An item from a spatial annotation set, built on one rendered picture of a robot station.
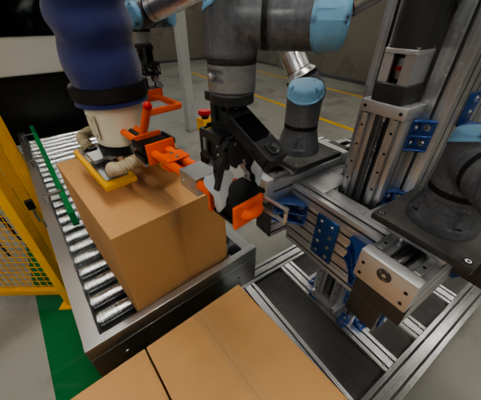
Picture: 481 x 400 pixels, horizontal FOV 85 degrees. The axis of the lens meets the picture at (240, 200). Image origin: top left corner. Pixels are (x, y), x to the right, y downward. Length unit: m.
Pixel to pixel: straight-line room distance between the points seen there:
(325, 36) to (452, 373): 1.71
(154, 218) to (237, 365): 0.53
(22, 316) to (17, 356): 0.25
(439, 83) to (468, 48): 0.08
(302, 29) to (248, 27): 0.07
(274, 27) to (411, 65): 0.48
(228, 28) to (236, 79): 0.06
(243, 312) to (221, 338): 0.12
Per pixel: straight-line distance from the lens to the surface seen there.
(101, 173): 0.94
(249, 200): 0.48
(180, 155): 0.68
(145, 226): 0.82
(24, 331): 2.03
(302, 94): 0.89
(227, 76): 0.41
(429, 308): 1.75
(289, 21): 0.39
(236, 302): 1.07
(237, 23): 0.40
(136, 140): 0.80
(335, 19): 0.40
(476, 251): 0.75
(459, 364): 1.91
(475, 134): 0.66
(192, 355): 1.00
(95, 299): 1.22
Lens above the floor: 1.45
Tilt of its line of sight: 36 degrees down
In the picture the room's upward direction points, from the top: straight up
